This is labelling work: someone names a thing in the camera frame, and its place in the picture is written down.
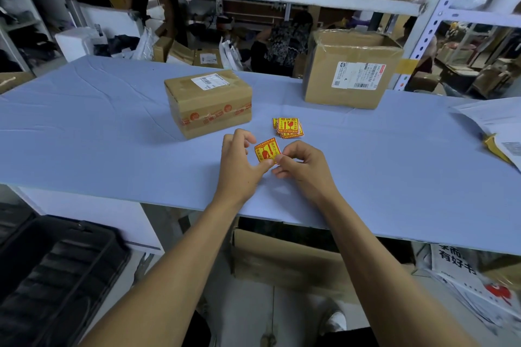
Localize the flat cardboard boxes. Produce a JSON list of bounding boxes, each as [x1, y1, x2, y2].
[[153, 36, 224, 69]]

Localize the small taped cardboard box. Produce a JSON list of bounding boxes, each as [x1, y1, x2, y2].
[[164, 70, 253, 140]]

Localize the person's right forearm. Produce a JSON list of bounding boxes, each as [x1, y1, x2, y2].
[[315, 190, 479, 347]]

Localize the white paper sheets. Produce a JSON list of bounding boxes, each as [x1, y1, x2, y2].
[[450, 97, 521, 172]]

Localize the large cardboard box white label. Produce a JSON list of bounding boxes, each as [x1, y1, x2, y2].
[[302, 29, 404, 110]]

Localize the person's shoe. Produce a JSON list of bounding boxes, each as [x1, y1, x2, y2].
[[195, 298, 210, 327], [319, 300, 347, 337]]

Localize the person's right hand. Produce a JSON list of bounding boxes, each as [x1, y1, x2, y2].
[[271, 140, 339, 206]]

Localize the open cardboard box under table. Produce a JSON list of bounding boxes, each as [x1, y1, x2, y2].
[[230, 217, 367, 307]]

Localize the yellow red fragile sticker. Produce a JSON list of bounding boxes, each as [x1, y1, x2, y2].
[[254, 138, 282, 164]]

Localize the black plastic crate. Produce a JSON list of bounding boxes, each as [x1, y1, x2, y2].
[[0, 201, 132, 347]]

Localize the person's left shoe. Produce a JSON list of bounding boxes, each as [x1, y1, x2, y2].
[[195, 298, 210, 327]]

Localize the person's left forearm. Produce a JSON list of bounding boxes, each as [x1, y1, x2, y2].
[[79, 192, 241, 347]]

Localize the yellow padded envelope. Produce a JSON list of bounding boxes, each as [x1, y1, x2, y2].
[[483, 134, 514, 165]]

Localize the white printed plastic bags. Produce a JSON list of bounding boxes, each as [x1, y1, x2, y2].
[[423, 243, 521, 333]]

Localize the person's right shoe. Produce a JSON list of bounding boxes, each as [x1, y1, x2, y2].
[[319, 300, 347, 337]]

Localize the pile of yellow red stickers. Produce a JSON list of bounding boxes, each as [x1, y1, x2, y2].
[[272, 117, 305, 140]]

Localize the white foam box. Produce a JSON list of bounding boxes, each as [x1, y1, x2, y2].
[[55, 27, 107, 63]]

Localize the person's left hand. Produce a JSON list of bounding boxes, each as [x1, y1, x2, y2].
[[216, 129, 276, 208]]

